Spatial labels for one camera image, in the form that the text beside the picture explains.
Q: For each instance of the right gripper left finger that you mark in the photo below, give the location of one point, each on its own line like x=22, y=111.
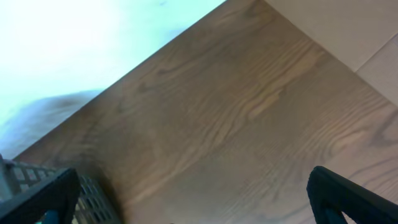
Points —
x=53, y=199

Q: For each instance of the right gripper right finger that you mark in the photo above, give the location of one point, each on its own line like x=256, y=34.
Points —
x=332, y=197

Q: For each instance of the grey plastic basket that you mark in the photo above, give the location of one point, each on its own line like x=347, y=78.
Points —
x=92, y=206

